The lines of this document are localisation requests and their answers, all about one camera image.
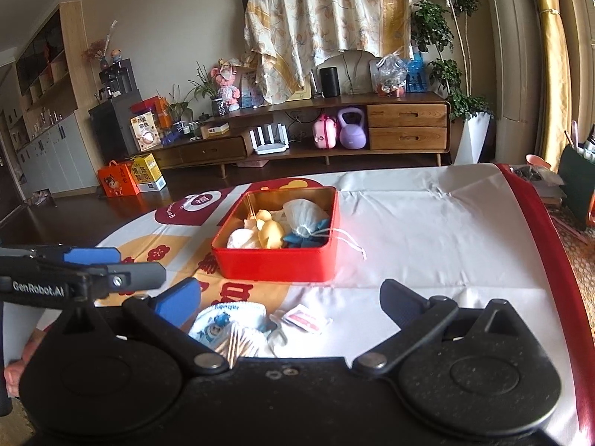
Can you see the floral sheet over TV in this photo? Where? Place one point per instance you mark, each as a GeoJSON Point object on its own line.
{"type": "Point", "coordinates": [286, 39]}

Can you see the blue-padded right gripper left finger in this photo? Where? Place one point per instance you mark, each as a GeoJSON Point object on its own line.
{"type": "Point", "coordinates": [165, 320]}

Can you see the pink plush doll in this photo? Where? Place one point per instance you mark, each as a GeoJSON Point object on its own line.
{"type": "Point", "coordinates": [224, 74]}

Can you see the person's left hand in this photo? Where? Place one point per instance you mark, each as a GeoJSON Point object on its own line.
{"type": "Point", "coordinates": [14, 371]}

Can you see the coffee machine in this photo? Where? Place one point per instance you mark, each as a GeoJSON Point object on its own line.
{"type": "Point", "coordinates": [117, 80]}

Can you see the red metal tin box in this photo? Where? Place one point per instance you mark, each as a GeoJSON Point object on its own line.
{"type": "Point", "coordinates": [293, 265]}

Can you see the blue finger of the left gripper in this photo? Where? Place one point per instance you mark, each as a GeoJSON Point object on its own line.
{"type": "Point", "coordinates": [92, 256]}

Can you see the cotton swab bag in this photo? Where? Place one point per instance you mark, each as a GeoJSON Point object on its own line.
{"type": "Point", "coordinates": [242, 343]}

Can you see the blue fabric piece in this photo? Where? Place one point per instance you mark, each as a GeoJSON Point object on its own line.
{"type": "Point", "coordinates": [304, 238]}

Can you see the purple kettlebell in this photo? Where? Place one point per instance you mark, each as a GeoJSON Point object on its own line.
{"type": "Point", "coordinates": [352, 135]}

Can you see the yellow carton box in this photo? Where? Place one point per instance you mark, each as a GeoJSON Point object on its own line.
{"type": "Point", "coordinates": [147, 173]}

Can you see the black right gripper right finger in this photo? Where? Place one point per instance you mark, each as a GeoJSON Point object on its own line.
{"type": "Point", "coordinates": [420, 320]}

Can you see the yellow curtain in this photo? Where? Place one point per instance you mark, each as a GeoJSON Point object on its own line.
{"type": "Point", "coordinates": [557, 82]}

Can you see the orange gift bag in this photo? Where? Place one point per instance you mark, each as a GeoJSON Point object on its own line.
{"type": "Point", "coordinates": [117, 180]}

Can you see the cartoon print face mask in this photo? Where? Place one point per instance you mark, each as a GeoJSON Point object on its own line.
{"type": "Point", "coordinates": [214, 324]}

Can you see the black mini fridge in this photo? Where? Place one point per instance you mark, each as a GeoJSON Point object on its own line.
{"type": "Point", "coordinates": [111, 126]}

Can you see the yellow soft toy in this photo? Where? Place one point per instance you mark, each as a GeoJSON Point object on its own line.
{"type": "Point", "coordinates": [270, 232]}

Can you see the clear plastic bag of items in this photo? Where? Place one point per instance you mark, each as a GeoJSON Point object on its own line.
{"type": "Point", "coordinates": [392, 73]}

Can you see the white square planter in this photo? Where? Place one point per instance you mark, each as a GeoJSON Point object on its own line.
{"type": "Point", "coordinates": [474, 133]}

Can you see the printed white tablecloth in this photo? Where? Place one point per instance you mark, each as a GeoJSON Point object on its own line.
{"type": "Point", "coordinates": [471, 232]}

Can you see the small potted green plant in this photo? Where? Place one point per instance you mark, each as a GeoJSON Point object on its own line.
{"type": "Point", "coordinates": [204, 86]}

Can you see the white drawstring pouch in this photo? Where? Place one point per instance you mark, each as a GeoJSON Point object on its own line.
{"type": "Point", "coordinates": [303, 216]}

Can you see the black cylinder speaker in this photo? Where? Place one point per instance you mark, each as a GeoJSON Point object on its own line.
{"type": "Point", "coordinates": [329, 78]}

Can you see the tall green potted tree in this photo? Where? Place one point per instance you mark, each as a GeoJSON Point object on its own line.
{"type": "Point", "coordinates": [442, 27]}

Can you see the pink white sachet packet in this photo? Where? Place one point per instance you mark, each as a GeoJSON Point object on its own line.
{"type": "Point", "coordinates": [306, 320]}

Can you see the white speckled soft pad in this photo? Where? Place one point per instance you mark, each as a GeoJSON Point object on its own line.
{"type": "Point", "coordinates": [243, 239]}

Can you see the wooden wall cabinet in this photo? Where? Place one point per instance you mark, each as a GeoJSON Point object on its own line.
{"type": "Point", "coordinates": [56, 89]}

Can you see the white wifi router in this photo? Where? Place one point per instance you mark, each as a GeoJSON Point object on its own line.
{"type": "Point", "coordinates": [269, 139]}

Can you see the wooden TV console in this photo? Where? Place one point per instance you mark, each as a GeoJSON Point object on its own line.
{"type": "Point", "coordinates": [412, 124]}

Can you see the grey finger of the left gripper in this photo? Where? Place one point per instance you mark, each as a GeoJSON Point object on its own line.
{"type": "Point", "coordinates": [126, 278]}

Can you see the cream snack box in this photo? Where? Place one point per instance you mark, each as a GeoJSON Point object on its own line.
{"type": "Point", "coordinates": [145, 131]}

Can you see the cream white cloth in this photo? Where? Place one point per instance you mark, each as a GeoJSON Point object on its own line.
{"type": "Point", "coordinates": [278, 339]}

